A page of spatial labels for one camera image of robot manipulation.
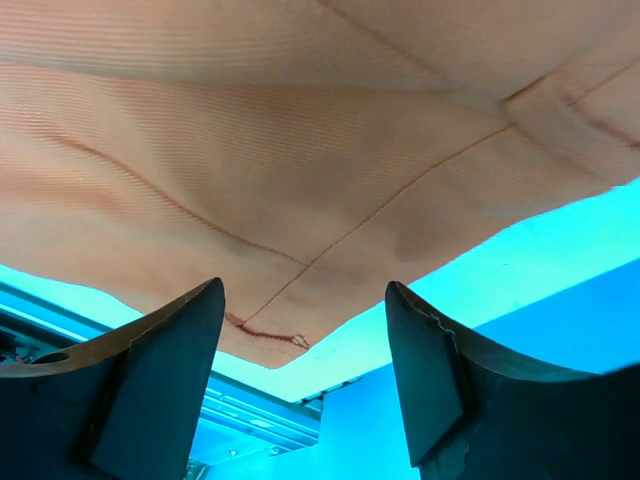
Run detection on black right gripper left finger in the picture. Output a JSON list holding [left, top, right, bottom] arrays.
[[1, 278, 225, 479]]

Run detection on orange trousers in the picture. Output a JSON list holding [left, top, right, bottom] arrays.
[[1, 1, 639, 368]]

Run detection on aluminium frame rail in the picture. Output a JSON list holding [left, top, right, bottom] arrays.
[[0, 282, 361, 480]]

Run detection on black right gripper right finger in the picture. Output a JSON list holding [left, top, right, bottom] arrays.
[[385, 281, 639, 480]]

